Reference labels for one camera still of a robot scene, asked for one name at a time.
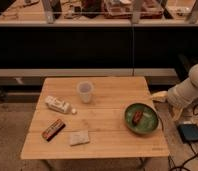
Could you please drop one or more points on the orange brown candy bar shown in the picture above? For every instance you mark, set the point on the orange brown candy bar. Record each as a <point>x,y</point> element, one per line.
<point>53,129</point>

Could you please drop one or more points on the wooden table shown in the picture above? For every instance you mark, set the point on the wooden table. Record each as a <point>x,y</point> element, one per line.
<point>103,118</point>

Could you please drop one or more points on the green bowl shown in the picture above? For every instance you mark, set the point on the green bowl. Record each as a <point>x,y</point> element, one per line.
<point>148,123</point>

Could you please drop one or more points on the white sponge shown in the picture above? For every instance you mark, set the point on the white sponge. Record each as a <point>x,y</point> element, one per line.
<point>79,137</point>

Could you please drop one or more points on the brown item in bowl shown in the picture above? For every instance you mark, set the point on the brown item in bowl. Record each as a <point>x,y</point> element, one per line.
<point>137,117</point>

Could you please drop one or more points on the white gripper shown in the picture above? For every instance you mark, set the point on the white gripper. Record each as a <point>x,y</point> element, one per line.
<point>173,98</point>

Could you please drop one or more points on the long background shelf bench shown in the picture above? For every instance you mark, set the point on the long background shelf bench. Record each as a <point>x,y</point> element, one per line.
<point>157,39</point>

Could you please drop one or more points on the translucent ceramic cup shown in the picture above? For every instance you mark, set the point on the translucent ceramic cup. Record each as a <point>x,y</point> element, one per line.
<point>84,90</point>

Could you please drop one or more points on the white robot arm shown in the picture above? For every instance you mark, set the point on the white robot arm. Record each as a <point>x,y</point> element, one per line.
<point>181,95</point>

